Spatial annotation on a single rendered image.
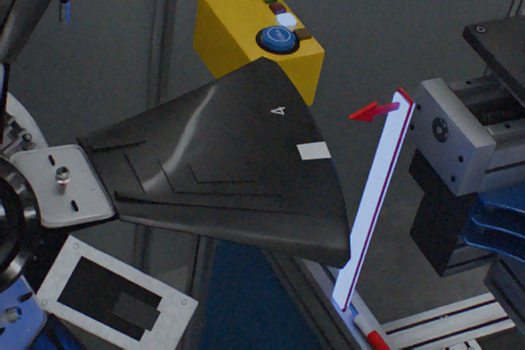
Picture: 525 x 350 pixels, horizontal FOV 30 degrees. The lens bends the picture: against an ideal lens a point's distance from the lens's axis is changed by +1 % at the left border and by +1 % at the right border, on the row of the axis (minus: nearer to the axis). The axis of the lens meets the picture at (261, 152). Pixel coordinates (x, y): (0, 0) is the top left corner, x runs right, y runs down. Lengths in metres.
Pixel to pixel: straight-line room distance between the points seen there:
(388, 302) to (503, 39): 1.11
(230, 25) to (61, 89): 0.59
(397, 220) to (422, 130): 1.22
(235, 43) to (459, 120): 0.31
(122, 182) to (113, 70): 0.93
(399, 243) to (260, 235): 1.66
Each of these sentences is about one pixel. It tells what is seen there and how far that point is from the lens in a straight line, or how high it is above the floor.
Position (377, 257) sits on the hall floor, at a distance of 2.45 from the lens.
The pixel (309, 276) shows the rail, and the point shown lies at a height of 0.85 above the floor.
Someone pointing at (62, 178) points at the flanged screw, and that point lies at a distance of 0.82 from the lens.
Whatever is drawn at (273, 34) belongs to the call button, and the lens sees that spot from 1.20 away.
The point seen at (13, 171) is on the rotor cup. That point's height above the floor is 1.25.
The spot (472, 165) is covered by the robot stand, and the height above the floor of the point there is 0.96.
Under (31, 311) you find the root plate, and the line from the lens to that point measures 0.86.
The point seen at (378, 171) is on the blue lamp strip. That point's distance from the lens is 1.03.
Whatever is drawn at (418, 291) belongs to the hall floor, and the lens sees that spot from 2.41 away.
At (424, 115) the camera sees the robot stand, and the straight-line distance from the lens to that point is 1.33.
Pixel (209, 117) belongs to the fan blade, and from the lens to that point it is 0.91.
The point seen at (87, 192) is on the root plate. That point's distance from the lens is 0.83.
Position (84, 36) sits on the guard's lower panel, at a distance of 1.69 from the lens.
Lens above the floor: 1.78
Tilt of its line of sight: 43 degrees down
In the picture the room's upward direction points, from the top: 11 degrees clockwise
